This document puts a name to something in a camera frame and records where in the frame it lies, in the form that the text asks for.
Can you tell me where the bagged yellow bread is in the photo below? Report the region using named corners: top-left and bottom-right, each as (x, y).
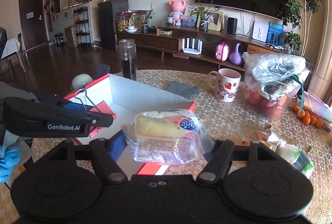
top-left (123, 109), bottom-right (214, 164)

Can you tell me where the pink binder clip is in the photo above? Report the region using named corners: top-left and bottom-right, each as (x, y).
top-left (74, 88), bottom-right (117, 137)

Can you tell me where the blue gloved left hand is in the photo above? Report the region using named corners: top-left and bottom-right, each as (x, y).
top-left (1, 132), bottom-right (22, 183)

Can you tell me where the crumpled snack wrapper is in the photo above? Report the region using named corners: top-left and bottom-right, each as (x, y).
top-left (256, 129), bottom-right (280, 152)

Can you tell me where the red cardboard box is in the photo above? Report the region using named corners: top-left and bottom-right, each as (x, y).
top-left (63, 73), bottom-right (197, 176)

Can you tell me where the grey folded cloth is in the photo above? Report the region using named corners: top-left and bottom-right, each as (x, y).
top-left (165, 81), bottom-right (200, 100)

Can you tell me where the white green tissue pack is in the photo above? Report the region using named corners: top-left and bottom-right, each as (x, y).
top-left (277, 144), bottom-right (314, 179)

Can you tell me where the pink strawberry mug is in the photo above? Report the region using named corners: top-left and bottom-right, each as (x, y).
top-left (208, 68), bottom-right (241, 103)

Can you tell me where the orange tangerine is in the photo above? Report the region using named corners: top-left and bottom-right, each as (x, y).
top-left (315, 118), bottom-right (323, 128)
top-left (302, 115), bottom-right (311, 126)
top-left (298, 110), bottom-right (307, 120)
top-left (310, 115), bottom-right (317, 125)

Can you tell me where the plastic bag of apples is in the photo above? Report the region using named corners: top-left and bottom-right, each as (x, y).
top-left (242, 52), bottom-right (310, 118)

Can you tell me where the purple vase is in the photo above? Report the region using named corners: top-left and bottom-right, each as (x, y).
top-left (229, 43), bottom-right (243, 65)

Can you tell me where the wooden tv cabinet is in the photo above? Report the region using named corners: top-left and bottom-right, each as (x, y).
top-left (115, 26), bottom-right (286, 71)

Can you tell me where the stack of plastic folders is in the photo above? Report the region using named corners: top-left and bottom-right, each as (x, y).
top-left (303, 91), bottom-right (332, 132)

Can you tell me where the white router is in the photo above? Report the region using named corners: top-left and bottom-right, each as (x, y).
top-left (182, 37), bottom-right (203, 55)

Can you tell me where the glass jar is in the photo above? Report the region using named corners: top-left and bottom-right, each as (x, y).
top-left (118, 38), bottom-right (137, 81)

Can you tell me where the black speaker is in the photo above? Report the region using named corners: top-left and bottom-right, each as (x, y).
top-left (227, 17), bottom-right (237, 35)

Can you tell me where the pink plush doll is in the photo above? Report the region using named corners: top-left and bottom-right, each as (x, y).
top-left (169, 0), bottom-right (186, 26)

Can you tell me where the green potted tree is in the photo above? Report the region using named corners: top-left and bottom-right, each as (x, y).
top-left (278, 0), bottom-right (323, 56)

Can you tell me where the yellow photo frame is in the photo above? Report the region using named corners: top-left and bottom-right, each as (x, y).
top-left (199, 10), bottom-right (223, 32)

